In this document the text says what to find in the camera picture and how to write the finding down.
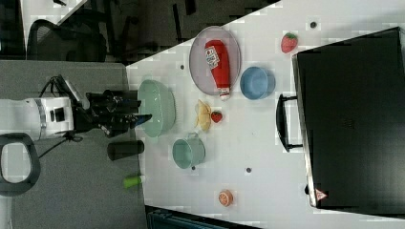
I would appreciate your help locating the teal crate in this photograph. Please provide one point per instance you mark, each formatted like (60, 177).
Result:
(163, 219)

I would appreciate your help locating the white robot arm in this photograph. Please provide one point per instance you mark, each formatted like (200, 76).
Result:
(26, 121)

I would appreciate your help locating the blue bowl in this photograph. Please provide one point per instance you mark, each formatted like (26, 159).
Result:
(257, 83)

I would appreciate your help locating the small red strawberry toy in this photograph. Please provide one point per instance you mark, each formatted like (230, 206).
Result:
(216, 117)

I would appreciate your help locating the black oven appliance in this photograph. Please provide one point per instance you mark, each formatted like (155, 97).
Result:
(350, 98)

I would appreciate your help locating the red plush ketchup bottle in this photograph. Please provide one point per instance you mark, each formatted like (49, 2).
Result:
(216, 56)

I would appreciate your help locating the large red strawberry toy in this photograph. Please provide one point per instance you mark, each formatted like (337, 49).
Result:
(289, 42)

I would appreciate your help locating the large green bowl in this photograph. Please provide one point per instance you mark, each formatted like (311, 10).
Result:
(158, 101)

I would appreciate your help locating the black oven door handle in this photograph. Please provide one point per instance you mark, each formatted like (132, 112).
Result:
(282, 122)

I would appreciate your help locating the black office chair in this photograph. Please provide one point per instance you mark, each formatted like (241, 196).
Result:
(50, 42)

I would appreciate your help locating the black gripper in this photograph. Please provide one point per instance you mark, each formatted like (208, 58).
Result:
(114, 112)

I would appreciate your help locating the green marker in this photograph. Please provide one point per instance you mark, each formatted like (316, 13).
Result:
(129, 182)

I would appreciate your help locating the black cylinder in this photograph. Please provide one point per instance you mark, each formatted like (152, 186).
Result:
(120, 150)

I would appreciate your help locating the green mug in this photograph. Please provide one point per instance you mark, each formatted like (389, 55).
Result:
(188, 152)

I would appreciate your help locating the grey oval plate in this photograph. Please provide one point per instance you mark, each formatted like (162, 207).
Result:
(198, 66)

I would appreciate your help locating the yellow plush banana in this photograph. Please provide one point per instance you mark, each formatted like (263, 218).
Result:
(203, 119)

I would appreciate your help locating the orange slice toy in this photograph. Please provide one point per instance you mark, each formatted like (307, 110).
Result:
(225, 198)

